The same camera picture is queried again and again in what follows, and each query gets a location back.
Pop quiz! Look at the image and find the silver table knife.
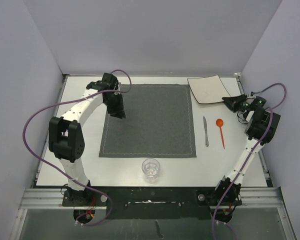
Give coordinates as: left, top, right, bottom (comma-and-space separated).
203, 116, 209, 147

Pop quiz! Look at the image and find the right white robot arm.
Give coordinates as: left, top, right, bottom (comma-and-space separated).
212, 94, 281, 205

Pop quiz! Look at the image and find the white rectangular plate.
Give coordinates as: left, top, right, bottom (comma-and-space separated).
187, 75, 230, 105

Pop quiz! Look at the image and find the purple cable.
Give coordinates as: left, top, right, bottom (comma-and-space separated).
211, 83, 288, 240
22, 69, 133, 228

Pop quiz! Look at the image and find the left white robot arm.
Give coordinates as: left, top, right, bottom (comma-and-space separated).
48, 74, 126, 206

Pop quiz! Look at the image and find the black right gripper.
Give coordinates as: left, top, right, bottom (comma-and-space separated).
221, 96, 252, 114

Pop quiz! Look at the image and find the clear plastic cup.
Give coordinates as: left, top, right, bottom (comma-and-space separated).
141, 158, 161, 184

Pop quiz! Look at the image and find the aluminium frame rail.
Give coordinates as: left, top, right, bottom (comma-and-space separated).
19, 187, 283, 209

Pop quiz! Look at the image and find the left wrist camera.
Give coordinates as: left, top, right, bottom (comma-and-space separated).
86, 73, 119, 92

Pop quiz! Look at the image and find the grey cloth placemat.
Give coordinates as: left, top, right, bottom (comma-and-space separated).
99, 84, 197, 159

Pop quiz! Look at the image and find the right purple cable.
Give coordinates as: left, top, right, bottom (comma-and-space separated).
211, 83, 288, 240

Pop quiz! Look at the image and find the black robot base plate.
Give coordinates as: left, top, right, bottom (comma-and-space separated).
62, 186, 242, 224

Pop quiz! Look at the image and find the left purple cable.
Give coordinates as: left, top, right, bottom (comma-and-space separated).
22, 69, 133, 228

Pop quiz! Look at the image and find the orange plastic spoon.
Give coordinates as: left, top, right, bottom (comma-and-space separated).
215, 118, 225, 149

